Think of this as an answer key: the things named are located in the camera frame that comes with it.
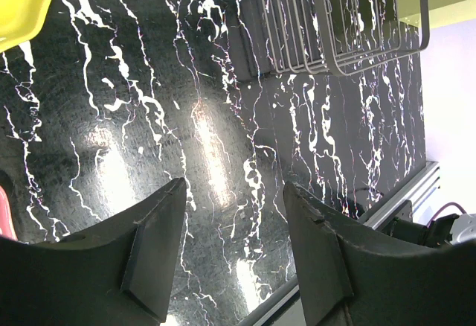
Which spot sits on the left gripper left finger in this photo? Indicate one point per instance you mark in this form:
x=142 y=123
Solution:
x=117 y=272

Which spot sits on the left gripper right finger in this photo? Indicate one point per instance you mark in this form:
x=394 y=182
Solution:
x=351 y=274

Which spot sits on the black wire dish rack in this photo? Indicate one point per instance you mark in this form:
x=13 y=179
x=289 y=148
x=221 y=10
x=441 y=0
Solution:
x=338 y=37

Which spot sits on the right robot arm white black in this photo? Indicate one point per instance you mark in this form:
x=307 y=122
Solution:
x=451 y=225

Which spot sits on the pink dotted plate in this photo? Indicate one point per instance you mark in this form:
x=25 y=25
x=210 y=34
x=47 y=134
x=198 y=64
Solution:
x=6 y=221

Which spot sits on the green dotted plate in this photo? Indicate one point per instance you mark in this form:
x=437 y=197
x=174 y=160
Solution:
x=21 y=20

